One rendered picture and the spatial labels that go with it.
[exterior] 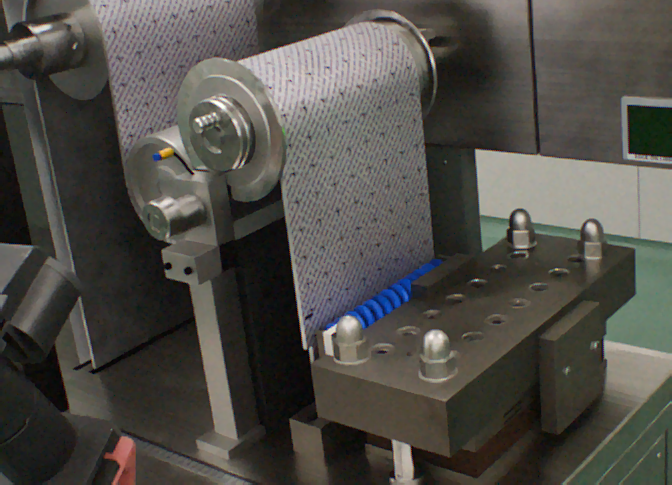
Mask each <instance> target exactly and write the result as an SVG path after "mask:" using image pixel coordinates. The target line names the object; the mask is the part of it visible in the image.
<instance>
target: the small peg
mask: <svg viewBox="0 0 672 485"><path fill-rule="evenodd" d="M220 125H221V116H220V115H219V113H217V112H212V113H210V114H206V115H204V116H201V117H198V118H195V119H194V120H193V121H192V128H193V130H194V131H195V132H198V133H200V132H203V131H206V130H208V129H211V128H215V127H217V126H220Z"/></svg>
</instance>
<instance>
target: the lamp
mask: <svg viewBox="0 0 672 485"><path fill-rule="evenodd" d="M629 108H630V152H639V153H651V154H661V155H672V110H670V109H654V108H638V107H629Z"/></svg>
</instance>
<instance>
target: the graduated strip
mask: <svg viewBox="0 0 672 485"><path fill-rule="evenodd" d="M117 428H118V429H119V430H120V431H121V436H125V437H130V438H131V439H132V440H133V441H134V442H135V445H136V449H137V450H139V451H142V452H145V453H148V454H150V455H153V456H155V457H158V458H160V459H164V460H166V461H169V463H171V464H174V465H176V466H179V467H181V468H185V469H187V470H190V471H192V472H195V473H197V474H200V475H203V476H206V477H208V478H211V479H213V481H216V482H218V483H222V484H224V485H266V484H263V483H261V482H257V481H255V480H252V479H250V478H247V476H244V475H242V474H238V473H236V472H233V471H231V470H228V469H225V468H222V467H219V466H217V465H214V464H211V463H209V462H206V461H203V460H200V459H198V457H195V456H192V455H190V454H187V453H184V452H181V451H179V450H176V449H173V448H171V447H168V446H166V445H162V444H159V443H157V442H154V440H152V439H149V438H147V437H143V436H140V435H138V434H135V433H133V432H130V431H128V430H125V429H121V428H119V427H117Z"/></svg>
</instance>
